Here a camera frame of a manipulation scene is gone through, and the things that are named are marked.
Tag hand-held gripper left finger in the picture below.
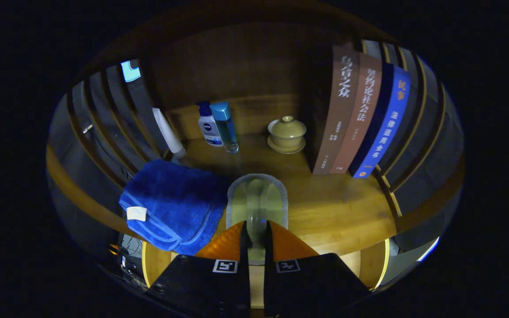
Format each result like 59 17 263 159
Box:
146 221 251 318

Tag white bottle with blue cap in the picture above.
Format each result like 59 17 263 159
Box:
197 101 224 147

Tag dark brown book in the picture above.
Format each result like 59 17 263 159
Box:
312 44 361 175

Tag blue book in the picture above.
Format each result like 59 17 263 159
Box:
349 63 412 178

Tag beige lidded teacup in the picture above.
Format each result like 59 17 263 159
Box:
267 116 307 155

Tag blue folded towel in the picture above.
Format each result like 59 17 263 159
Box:
119 159 231 257

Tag wooden countertop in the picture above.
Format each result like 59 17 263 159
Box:
140 132 399 257

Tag thin floor cables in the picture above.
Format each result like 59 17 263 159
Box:
111 234 145 288

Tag teal bottle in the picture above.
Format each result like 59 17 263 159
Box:
209 102 239 154

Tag white tube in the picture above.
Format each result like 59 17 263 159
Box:
152 107 186 159

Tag wooden cabinet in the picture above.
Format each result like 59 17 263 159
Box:
46 4 466 257

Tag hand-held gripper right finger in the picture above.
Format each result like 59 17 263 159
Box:
263 220 372 318

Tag reddish brown book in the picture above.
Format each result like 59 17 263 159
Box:
330 53 383 175

